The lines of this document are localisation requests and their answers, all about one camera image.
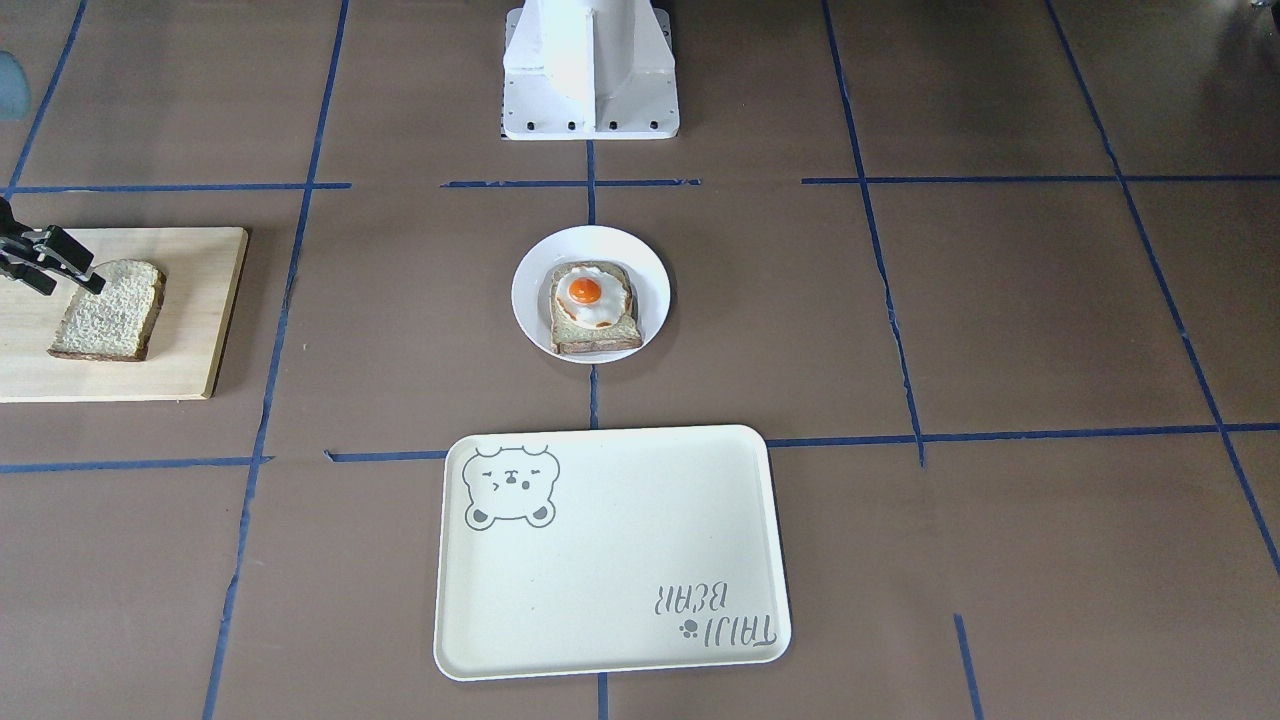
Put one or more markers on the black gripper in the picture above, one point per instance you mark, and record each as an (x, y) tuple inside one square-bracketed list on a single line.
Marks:
[(40, 252)]

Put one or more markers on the bread slice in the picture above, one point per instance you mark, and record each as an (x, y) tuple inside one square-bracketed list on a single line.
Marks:
[(117, 323), (567, 339)]

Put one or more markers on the white round plate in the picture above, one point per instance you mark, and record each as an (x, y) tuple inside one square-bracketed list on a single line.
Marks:
[(532, 284)]

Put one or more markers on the bamboo cutting board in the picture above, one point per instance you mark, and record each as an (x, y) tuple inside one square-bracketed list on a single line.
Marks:
[(202, 266)]

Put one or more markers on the fried egg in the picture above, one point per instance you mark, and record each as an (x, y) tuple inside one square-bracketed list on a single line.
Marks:
[(590, 297)]

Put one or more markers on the cream bear serving tray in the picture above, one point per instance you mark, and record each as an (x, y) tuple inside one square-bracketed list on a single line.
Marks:
[(606, 551)]

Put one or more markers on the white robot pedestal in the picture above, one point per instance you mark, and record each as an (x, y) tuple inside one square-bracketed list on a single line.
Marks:
[(589, 70)]

